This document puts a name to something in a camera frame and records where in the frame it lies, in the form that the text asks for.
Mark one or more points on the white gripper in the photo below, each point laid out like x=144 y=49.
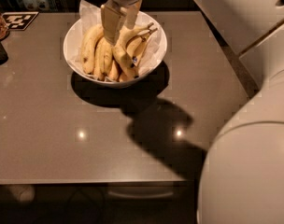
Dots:
x=113 y=16

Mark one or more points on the large curved yellow banana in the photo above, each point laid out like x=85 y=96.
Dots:
x=119 y=49

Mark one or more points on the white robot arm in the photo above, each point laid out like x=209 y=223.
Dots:
x=242 y=180

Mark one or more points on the yellow banana with sticker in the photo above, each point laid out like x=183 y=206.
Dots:
x=137 y=45

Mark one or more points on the leftmost yellow banana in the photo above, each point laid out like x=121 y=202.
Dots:
x=88 y=45

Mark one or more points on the small lower yellow banana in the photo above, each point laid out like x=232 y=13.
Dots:
x=115 y=71

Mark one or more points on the white ceramic bowl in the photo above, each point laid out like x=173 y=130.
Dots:
x=72 y=42

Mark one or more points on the white paper liner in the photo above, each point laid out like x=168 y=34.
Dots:
x=89 y=14

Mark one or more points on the black white fiducial marker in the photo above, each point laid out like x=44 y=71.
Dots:
x=19 y=20

